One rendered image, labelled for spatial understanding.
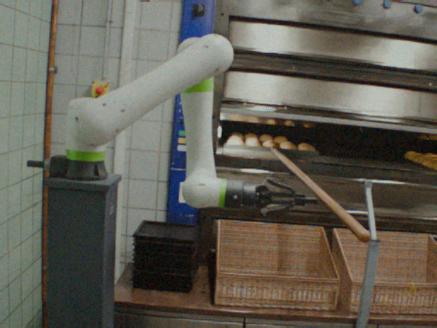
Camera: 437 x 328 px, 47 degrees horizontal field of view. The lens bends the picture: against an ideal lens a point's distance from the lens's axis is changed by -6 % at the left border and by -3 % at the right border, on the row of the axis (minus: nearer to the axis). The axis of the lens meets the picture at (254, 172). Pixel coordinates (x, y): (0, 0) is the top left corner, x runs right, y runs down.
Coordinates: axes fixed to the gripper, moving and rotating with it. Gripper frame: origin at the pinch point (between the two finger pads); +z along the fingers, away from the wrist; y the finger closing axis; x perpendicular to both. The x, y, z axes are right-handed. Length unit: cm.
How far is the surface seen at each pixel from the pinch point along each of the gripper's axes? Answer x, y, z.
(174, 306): -44, 60, -44
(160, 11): -99, -70, -67
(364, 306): -39, 52, 37
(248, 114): -85, -23, -18
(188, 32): -96, -60, -51
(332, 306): -51, 57, 26
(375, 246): -39, 25, 38
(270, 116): -85, -23, -7
